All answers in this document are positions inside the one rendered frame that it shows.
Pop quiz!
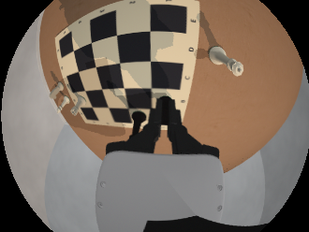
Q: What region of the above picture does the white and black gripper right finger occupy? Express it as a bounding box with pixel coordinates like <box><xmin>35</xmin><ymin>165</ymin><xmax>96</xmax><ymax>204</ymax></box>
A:
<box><xmin>167</xmin><ymin>99</ymin><xmax>219</xmax><ymax>158</ymax></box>

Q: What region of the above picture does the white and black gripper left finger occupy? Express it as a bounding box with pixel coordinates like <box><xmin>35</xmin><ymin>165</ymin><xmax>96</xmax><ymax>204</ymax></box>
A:
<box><xmin>106</xmin><ymin>98</ymin><xmax>162</xmax><ymax>154</ymax></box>

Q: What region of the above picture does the black and cream chessboard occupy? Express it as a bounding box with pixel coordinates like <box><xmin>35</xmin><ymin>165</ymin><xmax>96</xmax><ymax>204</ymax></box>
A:
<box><xmin>55</xmin><ymin>0</ymin><xmax>199</xmax><ymax>128</ymax></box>

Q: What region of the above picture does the white rook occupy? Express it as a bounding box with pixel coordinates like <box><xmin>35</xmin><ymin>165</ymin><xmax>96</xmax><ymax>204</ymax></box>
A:
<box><xmin>71</xmin><ymin>96</ymin><xmax>86</xmax><ymax>116</ymax></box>

